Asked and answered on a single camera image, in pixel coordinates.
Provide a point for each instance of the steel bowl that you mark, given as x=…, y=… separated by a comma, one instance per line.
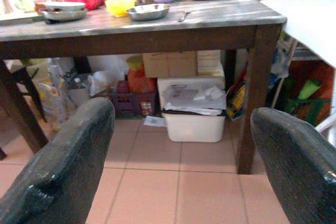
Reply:
x=148, y=11

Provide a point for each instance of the orange plastic bag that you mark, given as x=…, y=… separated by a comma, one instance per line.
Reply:
x=140, y=79

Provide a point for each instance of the metal spoon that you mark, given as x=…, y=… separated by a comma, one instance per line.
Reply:
x=183, y=15

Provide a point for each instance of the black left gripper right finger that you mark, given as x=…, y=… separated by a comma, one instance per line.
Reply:
x=296, y=161

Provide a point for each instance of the yellow plastic bowl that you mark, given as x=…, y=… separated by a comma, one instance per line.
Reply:
x=119, y=5

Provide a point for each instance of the orange green patterned bag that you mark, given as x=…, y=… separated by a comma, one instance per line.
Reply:
x=309, y=93

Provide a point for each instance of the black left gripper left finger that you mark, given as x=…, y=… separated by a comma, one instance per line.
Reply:
x=65, y=161

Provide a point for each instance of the stack of papers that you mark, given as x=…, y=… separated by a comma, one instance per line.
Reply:
x=194, y=98

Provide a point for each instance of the white stacked boxes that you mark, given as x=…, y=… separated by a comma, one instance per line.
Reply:
x=210, y=62

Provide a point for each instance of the dark wooden table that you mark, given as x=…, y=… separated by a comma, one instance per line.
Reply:
x=162, y=28

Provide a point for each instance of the dark wooden chair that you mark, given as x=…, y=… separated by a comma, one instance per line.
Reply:
x=19, y=98

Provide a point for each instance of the paper sheet on floor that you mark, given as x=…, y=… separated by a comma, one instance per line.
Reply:
x=154, y=121

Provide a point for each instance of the purple plastic crate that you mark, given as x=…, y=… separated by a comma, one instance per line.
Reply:
x=132, y=103

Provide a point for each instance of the cardboard box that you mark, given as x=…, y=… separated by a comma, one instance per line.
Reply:
x=170, y=64

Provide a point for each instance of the white styrofoam box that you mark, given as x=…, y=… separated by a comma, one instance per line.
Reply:
x=173, y=83

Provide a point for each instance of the white plastic bin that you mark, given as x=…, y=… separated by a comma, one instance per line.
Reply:
x=194, y=127

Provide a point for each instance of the colourful yellow blue bag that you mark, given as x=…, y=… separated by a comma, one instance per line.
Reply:
x=236, y=98

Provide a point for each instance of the white plastic bag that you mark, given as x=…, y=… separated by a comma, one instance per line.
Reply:
x=105, y=78

